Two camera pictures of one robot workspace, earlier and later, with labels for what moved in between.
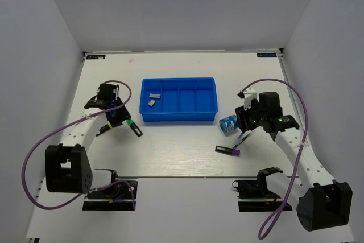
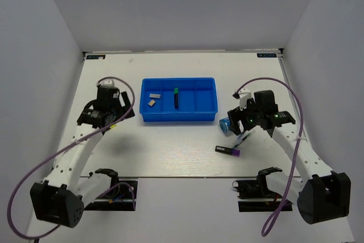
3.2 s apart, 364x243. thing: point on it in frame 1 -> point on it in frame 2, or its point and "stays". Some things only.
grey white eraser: [154, 95] stays
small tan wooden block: [151, 102] stays
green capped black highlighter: [131, 123] -> [176, 96]
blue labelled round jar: [228, 125] stays
